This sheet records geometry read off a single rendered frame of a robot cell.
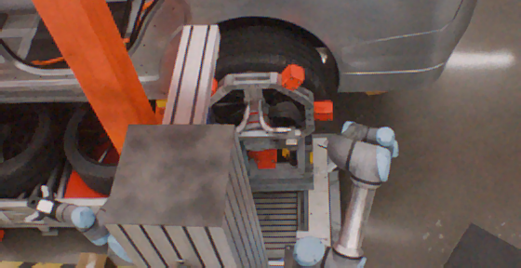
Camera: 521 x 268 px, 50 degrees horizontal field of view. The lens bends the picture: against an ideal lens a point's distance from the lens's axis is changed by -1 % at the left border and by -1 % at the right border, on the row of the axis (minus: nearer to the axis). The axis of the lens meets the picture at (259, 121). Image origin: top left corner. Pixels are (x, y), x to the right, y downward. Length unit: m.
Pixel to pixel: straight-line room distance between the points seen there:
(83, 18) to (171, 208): 0.92
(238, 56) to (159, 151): 1.36
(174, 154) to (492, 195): 2.60
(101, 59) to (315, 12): 0.97
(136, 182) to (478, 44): 3.39
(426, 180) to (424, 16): 1.28
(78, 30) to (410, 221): 2.21
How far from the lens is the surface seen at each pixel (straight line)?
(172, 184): 1.18
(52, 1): 1.89
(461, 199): 3.50
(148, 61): 2.84
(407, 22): 2.58
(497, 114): 3.90
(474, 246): 3.01
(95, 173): 3.18
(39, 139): 3.47
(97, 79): 2.13
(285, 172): 3.26
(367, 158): 2.00
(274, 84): 2.49
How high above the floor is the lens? 3.02
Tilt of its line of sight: 54 degrees down
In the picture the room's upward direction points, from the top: 10 degrees counter-clockwise
